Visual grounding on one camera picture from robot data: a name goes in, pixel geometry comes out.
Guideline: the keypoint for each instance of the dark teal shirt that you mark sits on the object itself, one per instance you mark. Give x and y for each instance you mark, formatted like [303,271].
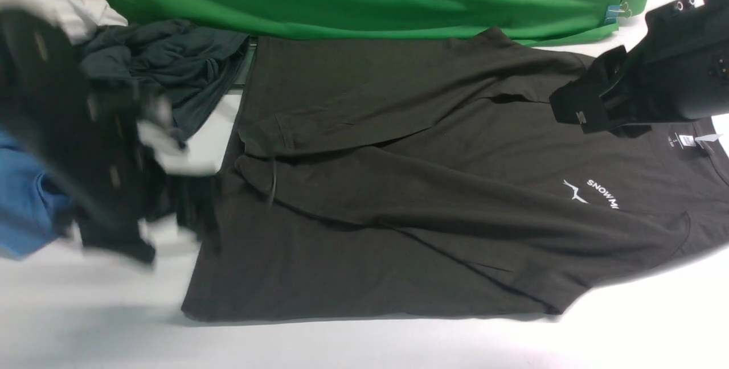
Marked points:
[193,65]

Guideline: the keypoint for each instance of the white shirt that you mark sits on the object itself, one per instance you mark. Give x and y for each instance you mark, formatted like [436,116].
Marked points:
[79,19]

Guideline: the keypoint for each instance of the blue binder clip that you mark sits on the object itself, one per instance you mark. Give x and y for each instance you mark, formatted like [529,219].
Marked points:
[617,13]

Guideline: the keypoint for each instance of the blue shirt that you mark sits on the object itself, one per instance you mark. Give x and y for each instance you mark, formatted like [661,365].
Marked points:
[30,202]

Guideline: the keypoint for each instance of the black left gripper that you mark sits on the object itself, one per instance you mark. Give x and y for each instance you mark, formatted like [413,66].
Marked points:
[98,141]

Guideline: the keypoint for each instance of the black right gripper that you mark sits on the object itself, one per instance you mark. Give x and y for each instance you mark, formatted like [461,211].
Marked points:
[676,73]

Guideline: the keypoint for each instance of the dark gray long-sleeve top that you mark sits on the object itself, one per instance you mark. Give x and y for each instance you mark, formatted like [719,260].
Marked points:
[430,178]

